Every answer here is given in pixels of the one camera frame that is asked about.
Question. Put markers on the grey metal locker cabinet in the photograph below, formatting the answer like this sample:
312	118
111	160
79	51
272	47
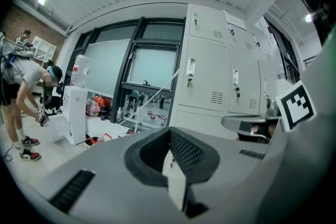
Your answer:
207	86

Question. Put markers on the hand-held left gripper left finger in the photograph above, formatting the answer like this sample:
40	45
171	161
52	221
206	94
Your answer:
105	178

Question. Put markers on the red black white sneaker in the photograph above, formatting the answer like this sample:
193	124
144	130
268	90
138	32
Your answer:
30	141
30	156

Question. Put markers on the person's right hand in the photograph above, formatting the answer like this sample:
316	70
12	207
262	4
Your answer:
254	128

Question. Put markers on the orange black bag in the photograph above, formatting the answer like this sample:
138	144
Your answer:
103	102

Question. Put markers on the black framed window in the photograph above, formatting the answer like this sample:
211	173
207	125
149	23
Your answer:
157	68

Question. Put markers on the white water dispenser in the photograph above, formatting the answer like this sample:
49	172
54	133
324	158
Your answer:
74	112

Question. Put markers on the small water bottle red label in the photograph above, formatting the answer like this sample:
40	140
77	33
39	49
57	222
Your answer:
119	115

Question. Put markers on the white wall shelf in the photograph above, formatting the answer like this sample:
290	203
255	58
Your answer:
44	48

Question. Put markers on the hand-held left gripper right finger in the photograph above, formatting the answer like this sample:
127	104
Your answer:
223	165

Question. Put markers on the white boxy appliance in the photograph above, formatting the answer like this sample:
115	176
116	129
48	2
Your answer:
284	86

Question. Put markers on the round ceiling spotlight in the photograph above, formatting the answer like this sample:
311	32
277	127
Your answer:
308	18

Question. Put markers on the large clear water bottle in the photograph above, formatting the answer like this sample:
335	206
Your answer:
81	70

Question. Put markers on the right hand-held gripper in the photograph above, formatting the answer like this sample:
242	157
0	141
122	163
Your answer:
296	105

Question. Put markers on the person's black t-shirt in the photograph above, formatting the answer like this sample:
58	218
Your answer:
317	2

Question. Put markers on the white paper notice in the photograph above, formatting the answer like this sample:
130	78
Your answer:
236	21

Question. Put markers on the colourful patterned backpack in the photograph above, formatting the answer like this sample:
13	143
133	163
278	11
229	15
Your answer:
93	107

